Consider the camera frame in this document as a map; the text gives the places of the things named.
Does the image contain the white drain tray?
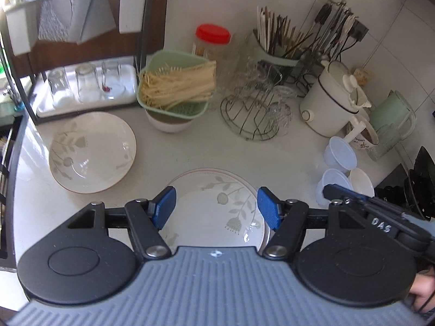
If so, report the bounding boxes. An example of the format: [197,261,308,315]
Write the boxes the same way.
[36,62,139,118]

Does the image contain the clear glass pitcher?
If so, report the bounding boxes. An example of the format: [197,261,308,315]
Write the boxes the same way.
[366,124,402,162]

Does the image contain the white electric pot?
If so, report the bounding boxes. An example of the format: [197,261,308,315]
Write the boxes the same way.
[300,60,372,138]

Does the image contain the wire cup rack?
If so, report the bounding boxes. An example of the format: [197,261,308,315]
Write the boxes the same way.
[220,83,280,141]

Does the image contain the pale dried noodles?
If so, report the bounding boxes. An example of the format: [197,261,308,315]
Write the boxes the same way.
[140,60,217,110]

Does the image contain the red lid plastic jar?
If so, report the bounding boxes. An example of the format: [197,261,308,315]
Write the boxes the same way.
[192,24,232,62]

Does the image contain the black pan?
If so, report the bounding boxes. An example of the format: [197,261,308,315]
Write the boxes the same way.
[403,146,435,222]

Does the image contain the yellow sponge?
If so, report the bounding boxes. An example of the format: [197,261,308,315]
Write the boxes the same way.
[353,68,372,86]

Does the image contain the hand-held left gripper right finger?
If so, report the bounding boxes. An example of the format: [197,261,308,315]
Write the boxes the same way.
[257,187,368,259]

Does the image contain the green colander basket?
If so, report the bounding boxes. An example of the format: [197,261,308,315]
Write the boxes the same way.
[137,50,210,120]

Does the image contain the deep floral plate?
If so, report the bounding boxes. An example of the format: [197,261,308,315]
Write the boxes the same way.
[48,111,137,194]

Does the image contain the person's right hand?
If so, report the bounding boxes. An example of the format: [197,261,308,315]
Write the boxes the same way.
[409,272,435,313]

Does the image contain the clear drinking glass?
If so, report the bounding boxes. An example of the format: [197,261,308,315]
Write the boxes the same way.
[101,60,123,100]
[47,67,70,105]
[75,63,100,103]

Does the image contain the grey board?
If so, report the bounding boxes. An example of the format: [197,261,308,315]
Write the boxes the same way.
[37,0,117,45]

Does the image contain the hanging kitchen utensils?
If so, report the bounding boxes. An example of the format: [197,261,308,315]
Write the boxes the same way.
[314,0,359,62]

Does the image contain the white hanging box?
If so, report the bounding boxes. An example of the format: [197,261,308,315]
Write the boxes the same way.
[119,0,148,35]
[5,2,39,55]

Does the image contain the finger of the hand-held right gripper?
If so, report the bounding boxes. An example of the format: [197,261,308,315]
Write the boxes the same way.
[322,183,378,208]

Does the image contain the floral print mug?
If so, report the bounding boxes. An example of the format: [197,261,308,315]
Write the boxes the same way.
[346,121,380,152]

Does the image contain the upper pale blue cup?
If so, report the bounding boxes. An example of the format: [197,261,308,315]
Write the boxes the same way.
[324,136,358,172]

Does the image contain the pale blue plastic cup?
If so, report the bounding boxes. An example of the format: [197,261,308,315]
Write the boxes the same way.
[316,169,351,207]

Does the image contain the black stove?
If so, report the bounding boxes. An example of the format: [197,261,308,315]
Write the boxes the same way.
[374,163,435,213]

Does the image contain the black wire utensil stand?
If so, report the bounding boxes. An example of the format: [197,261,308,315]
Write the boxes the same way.
[290,49,328,97]

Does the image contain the wall power socket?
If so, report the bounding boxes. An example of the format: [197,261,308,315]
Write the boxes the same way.
[350,20,370,40]

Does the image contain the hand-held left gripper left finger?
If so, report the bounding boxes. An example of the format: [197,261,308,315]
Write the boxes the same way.
[66,186,177,259]

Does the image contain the black metal shelf rack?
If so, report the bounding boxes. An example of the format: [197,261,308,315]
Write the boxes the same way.
[0,0,170,127]

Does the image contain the white opaque bowl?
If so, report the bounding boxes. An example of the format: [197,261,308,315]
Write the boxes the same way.
[348,167,375,198]

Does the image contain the pale green kettle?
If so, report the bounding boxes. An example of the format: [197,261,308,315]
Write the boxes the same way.
[369,90,417,145]

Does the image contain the white ceramic bowl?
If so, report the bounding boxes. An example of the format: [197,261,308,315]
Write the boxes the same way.
[145,108,193,133]

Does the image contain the cutlery holder with utensils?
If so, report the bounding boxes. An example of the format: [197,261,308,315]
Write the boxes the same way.
[256,5,317,59]

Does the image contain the clear glass cups on rack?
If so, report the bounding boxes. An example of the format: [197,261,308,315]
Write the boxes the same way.
[217,37,293,136]

